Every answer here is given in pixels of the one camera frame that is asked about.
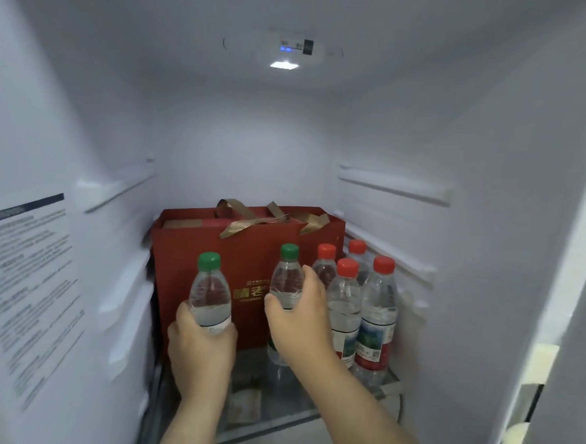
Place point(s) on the person's left thumb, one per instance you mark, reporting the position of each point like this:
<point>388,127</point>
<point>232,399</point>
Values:
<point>229,337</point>

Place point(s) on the fridge light control panel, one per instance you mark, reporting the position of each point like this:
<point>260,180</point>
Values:
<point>288,48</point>

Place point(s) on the white door bin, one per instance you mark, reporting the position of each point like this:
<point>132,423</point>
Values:
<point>533,382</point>

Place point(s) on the person's right thumb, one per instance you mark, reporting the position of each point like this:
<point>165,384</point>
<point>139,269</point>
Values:
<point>275,310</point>

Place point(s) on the glass fridge shelf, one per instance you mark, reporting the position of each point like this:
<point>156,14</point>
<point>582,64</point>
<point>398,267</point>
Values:
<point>267,406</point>

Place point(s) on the white printed info sticker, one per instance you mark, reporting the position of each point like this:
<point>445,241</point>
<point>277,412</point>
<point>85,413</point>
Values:
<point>21,287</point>

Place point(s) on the brown paper packet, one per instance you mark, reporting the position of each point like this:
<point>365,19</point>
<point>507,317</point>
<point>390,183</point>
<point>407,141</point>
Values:
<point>246,404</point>

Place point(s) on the person's right forearm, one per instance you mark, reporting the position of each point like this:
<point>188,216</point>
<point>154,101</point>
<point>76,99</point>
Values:
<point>365,422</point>

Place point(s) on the green cap water bottle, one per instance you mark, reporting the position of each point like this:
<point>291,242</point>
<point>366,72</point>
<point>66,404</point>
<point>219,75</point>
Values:
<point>287,283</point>
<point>210,293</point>

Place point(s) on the person's left hand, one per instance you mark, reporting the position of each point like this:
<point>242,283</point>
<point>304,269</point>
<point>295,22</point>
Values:
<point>200,357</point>

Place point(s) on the person's left forearm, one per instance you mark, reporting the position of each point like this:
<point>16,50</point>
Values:
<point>194,424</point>

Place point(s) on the red cap water bottle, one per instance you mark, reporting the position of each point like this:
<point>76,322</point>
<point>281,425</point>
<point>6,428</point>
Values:
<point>344,311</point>
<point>378,323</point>
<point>326,261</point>
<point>358,253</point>

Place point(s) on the white fridge door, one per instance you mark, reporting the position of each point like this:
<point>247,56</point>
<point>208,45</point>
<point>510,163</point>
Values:
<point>577,345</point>

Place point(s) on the person's right hand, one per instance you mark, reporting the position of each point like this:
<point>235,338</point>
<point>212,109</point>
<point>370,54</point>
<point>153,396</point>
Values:
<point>303,334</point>

